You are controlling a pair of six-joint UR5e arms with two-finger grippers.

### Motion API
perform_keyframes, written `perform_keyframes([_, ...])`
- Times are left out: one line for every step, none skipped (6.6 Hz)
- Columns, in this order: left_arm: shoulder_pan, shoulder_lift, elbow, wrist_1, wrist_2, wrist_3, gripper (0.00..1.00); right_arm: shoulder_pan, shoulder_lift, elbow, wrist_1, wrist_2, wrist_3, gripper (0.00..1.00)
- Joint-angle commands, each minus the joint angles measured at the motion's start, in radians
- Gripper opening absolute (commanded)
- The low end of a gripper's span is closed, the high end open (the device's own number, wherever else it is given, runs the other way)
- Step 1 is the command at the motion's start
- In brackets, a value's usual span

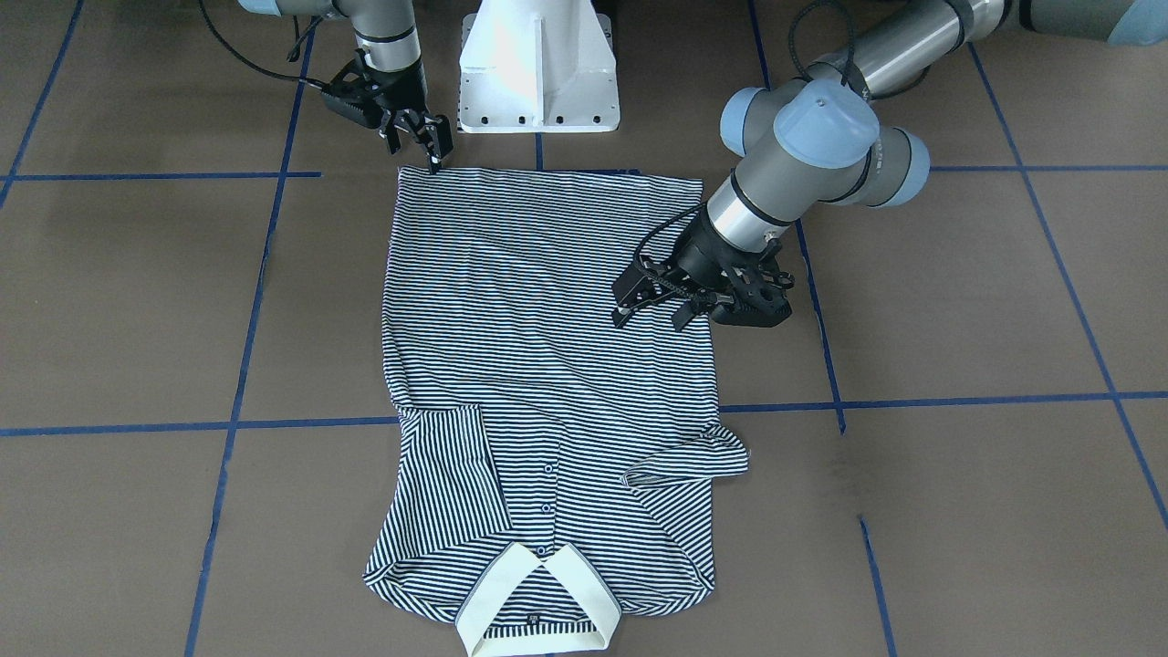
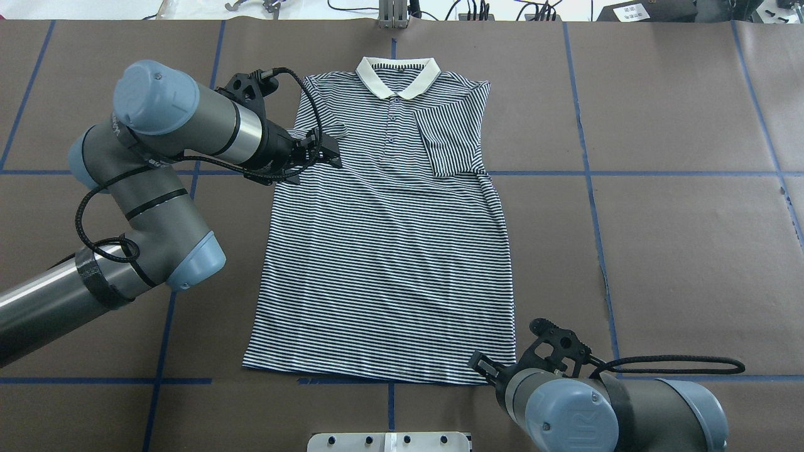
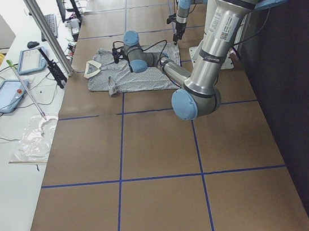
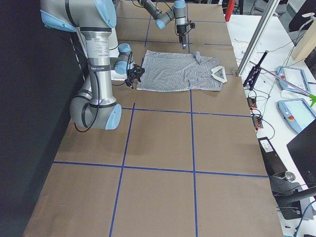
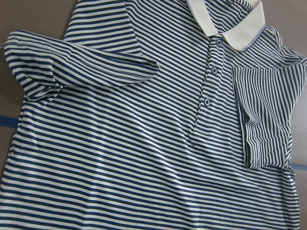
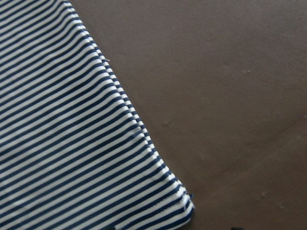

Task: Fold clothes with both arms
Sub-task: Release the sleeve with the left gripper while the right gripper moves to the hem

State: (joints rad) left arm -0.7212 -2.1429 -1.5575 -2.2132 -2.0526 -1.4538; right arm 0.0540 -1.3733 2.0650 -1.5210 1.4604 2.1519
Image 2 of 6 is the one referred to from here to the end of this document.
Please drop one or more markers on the black power box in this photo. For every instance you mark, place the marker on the black power box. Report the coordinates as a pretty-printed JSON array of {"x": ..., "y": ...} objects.
[{"x": 649, "y": 11}]

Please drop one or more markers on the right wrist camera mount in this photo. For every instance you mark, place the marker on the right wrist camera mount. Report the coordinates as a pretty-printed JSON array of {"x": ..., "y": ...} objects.
[{"x": 555, "y": 349}]

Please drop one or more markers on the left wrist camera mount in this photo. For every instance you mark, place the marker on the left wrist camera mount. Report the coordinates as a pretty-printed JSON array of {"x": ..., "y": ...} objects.
[{"x": 248, "y": 88}]

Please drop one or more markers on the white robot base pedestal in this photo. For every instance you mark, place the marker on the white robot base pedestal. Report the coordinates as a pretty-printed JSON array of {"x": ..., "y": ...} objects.
[{"x": 391, "y": 441}]

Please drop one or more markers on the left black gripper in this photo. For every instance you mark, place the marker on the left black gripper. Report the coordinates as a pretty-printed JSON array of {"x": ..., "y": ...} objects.
[{"x": 275, "y": 149}]

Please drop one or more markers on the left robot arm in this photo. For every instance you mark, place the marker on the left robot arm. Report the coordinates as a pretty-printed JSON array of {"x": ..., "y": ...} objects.
[{"x": 138, "y": 226}]

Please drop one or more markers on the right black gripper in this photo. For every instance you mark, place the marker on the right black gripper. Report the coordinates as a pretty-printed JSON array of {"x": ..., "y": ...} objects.
[{"x": 500, "y": 378}]

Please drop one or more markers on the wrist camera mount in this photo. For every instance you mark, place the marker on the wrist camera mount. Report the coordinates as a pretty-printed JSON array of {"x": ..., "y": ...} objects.
[
  {"x": 555, "y": 349},
  {"x": 248, "y": 88}
]

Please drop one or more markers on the aluminium frame post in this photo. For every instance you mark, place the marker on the aluminium frame post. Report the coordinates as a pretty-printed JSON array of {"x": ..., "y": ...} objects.
[{"x": 393, "y": 14}]

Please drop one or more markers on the striped polo shirt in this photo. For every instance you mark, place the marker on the striped polo shirt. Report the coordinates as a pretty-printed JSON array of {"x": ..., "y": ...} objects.
[{"x": 396, "y": 265}]

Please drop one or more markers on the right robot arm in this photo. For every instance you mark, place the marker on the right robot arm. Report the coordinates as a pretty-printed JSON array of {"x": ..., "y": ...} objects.
[{"x": 605, "y": 413}]

